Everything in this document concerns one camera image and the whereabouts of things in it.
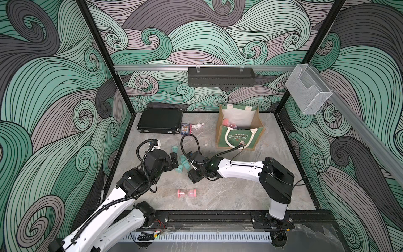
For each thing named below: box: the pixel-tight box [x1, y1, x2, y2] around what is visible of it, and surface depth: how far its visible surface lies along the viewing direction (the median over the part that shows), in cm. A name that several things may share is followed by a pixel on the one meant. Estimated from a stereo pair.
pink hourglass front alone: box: [176, 188, 197, 199], surface depth 81 cm
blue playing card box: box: [180, 122, 190, 136], surface depth 109 cm
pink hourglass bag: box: [222, 118, 238, 129], surface depth 102 cm
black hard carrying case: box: [136, 107, 183, 135], surface depth 110 cm
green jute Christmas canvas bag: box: [215, 103, 266, 151], surface depth 94 cm
